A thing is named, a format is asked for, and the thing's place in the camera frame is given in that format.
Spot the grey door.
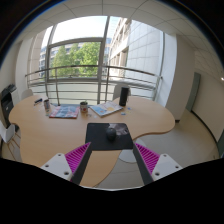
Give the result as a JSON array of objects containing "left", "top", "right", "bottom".
[
  {"left": 185, "top": 71, "right": 202, "bottom": 113},
  {"left": 216, "top": 127, "right": 224, "bottom": 158}
]

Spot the metal railing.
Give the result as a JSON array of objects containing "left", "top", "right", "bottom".
[{"left": 24, "top": 64, "right": 164, "bottom": 105}]

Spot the black mouse pad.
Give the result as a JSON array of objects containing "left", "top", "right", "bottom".
[{"left": 84, "top": 122, "right": 135, "bottom": 151}]

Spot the black printer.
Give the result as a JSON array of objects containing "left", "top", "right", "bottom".
[{"left": 0, "top": 83, "right": 20, "bottom": 133}]

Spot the black cylinder speaker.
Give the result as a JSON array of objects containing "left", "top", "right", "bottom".
[{"left": 118, "top": 86, "right": 130, "bottom": 108}]

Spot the green tree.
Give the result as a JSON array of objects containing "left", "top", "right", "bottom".
[{"left": 50, "top": 41, "right": 102, "bottom": 77}]

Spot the light blue picture book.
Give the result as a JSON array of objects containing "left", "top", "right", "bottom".
[{"left": 89, "top": 100, "right": 124, "bottom": 118}]

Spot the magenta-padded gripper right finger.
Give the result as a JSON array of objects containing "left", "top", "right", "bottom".
[{"left": 132, "top": 142, "right": 184, "bottom": 186}]

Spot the white mug with plant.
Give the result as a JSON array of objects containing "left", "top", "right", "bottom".
[{"left": 79, "top": 100, "right": 89, "bottom": 114}]

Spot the printed cup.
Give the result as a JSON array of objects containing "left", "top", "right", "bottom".
[{"left": 43, "top": 98, "right": 51, "bottom": 112}]

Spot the white round table base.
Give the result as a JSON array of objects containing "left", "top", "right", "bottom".
[{"left": 117, "top": 137, "right": 148, "bottom": 165}]

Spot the black computer mouse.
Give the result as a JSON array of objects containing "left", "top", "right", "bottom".
[{"left": 105, "top": 127, "right": 118, "bottom": 141}]

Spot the red magazine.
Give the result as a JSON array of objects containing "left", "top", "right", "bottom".
[{"left": 48, "top": 105, "right": 81, "bottom": 120}]

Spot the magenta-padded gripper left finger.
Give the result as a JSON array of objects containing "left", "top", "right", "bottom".
[{"left": 40, "top": 142, "right": 94, "bottom": 186}]

